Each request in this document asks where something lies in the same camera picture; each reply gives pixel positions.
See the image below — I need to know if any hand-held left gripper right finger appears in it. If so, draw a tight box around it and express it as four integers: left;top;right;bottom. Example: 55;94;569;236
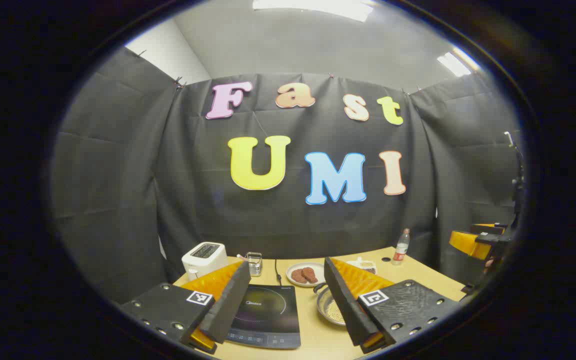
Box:
323;257;461;354

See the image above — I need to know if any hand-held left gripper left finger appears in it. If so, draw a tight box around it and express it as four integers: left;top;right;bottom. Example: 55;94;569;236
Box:
118;260;252;355

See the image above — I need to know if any steel pot with black handles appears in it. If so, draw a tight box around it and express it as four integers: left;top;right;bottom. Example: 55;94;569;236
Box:
313;282;350;327

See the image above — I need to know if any black induction cooktop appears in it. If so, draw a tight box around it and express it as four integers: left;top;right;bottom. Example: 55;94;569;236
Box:
225;284;302;350

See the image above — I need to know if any white divided bean dish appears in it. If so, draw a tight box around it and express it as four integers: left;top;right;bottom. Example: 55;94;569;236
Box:
346;257;378;275

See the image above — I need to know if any white round plate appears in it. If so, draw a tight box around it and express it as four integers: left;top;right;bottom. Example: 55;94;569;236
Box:
286;262;326;288

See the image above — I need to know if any white toaster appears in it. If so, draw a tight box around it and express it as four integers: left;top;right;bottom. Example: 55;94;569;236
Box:
181;242;229;282

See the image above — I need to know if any red label plastic bottle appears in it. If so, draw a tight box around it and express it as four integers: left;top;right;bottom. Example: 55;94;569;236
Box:
392;228;411;266

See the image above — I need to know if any ceiling light panel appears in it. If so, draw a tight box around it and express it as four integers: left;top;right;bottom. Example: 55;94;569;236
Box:
436;47;481;77

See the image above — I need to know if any metal wire utensil holder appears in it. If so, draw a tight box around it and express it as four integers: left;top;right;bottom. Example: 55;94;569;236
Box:
245;252;263;277

